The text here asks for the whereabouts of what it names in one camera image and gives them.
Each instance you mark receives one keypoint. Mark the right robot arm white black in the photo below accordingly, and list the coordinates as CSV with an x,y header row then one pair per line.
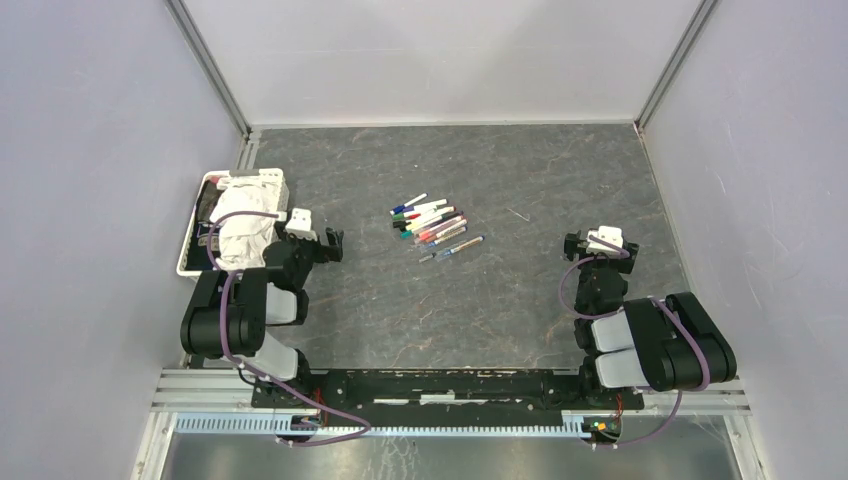
x,y
664,344

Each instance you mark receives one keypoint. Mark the red cap white marker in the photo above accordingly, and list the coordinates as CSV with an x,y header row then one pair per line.
x,y
429,215

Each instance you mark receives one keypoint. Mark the red cap pink marker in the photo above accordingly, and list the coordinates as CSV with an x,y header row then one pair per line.
x,y
437,230

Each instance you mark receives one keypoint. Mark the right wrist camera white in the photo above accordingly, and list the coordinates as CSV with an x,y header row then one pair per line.
x,y
607,240

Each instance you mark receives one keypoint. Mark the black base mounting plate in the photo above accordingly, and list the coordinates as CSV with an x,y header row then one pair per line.
x,y
422,398

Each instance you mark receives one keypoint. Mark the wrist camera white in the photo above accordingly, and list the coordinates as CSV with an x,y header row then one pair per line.
x,y
607,240
299,225

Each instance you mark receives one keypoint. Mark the black gel pen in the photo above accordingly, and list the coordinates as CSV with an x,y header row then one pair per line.
x,y
427,257

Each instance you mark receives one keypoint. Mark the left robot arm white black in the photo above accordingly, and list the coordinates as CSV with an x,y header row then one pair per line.
x,y
245,307

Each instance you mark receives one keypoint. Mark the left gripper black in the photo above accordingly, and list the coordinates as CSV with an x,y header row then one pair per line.
x,y
332,251

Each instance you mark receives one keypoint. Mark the white crumpled cloth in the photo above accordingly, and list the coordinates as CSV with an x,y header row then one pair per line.
x,y
241,239

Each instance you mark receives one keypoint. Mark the white plastic basket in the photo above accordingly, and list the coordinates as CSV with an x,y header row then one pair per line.
x,y
196,253

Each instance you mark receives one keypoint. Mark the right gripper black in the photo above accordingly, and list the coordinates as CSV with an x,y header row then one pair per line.
x,y
572,246

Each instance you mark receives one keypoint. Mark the black cap white marker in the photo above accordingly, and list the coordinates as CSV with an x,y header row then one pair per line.
x,y
429,219

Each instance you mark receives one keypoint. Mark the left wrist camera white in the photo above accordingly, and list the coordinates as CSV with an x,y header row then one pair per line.
x,y
299,225

